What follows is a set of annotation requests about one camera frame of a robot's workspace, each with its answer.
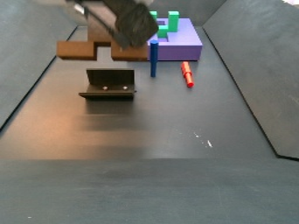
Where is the brown T-shaped block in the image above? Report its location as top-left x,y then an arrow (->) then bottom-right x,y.
56,3 -> 149,62

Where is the red cylinder peg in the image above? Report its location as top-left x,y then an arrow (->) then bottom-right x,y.
181,61 -> 193,88

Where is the blue upright cylinder peg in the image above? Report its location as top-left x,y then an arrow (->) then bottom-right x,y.
149,40 -> 159,78

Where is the purple base block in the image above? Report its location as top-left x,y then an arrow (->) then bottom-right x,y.
148,18 -> 203,61

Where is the green U-shaped block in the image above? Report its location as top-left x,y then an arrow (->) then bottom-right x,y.
151,11 -> 180,39

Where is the black angle bracket fixture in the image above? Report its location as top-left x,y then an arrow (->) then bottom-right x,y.
79,68 -> 136,100

